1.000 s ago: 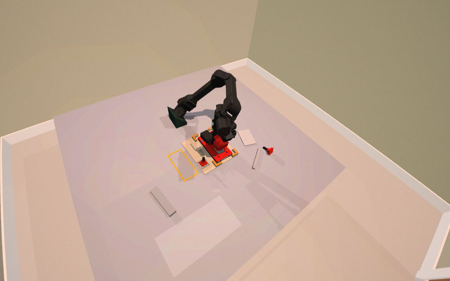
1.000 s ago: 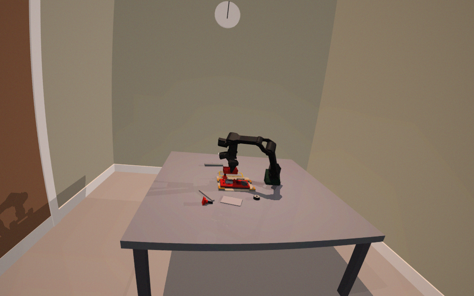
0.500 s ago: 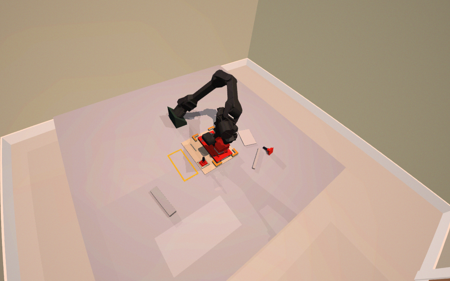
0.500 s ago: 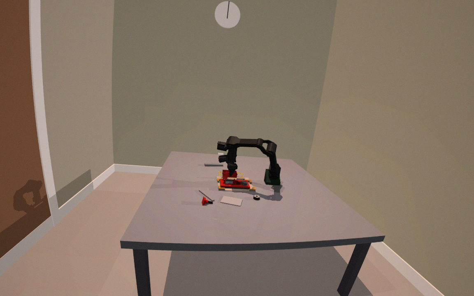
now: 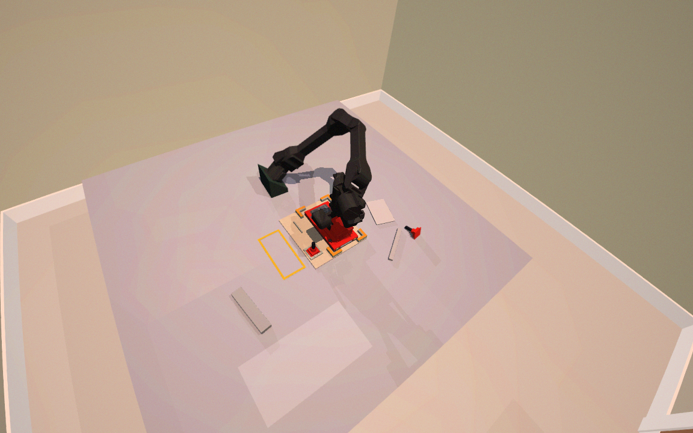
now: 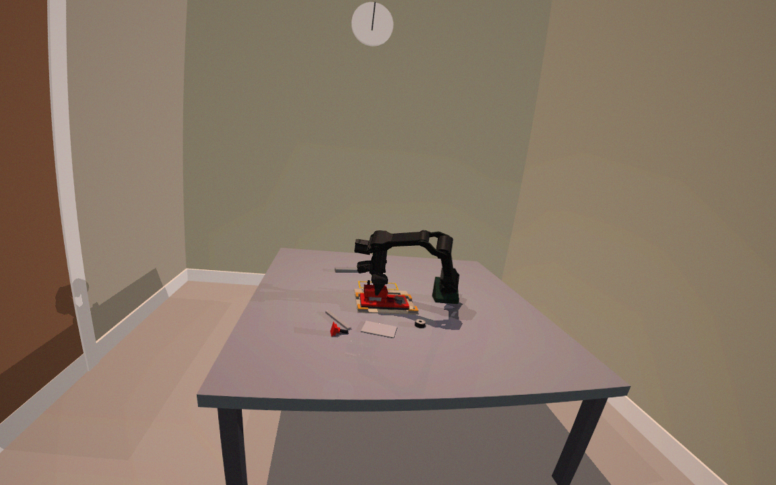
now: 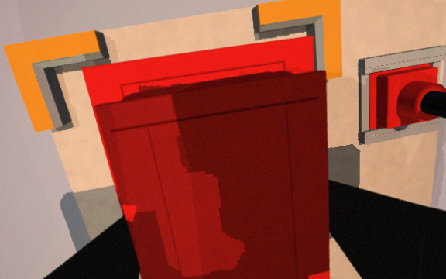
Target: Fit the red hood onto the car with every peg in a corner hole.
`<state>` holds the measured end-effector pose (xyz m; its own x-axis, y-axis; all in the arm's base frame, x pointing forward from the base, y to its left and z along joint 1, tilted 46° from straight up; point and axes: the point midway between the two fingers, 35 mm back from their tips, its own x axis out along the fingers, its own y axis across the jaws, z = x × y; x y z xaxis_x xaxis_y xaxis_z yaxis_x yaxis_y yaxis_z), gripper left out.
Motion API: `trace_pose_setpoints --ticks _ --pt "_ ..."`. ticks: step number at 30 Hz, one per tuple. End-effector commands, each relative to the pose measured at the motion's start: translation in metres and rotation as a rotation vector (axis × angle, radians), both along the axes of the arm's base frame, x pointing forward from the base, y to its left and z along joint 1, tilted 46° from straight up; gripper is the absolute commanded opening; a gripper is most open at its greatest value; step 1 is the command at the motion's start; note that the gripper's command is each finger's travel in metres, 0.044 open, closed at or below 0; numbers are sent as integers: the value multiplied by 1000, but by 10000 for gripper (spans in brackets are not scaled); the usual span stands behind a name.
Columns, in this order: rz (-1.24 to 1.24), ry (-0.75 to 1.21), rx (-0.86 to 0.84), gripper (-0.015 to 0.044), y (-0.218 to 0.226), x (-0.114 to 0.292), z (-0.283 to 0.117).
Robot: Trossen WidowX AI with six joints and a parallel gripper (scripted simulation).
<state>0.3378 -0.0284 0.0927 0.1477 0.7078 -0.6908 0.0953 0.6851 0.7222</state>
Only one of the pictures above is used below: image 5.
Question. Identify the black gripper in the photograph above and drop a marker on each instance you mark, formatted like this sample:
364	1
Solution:
323	220

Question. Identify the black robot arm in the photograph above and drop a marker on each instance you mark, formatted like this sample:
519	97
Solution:
357	169

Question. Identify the pale pink flat rectangular sheet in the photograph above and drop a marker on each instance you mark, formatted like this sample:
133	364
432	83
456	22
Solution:
380	212

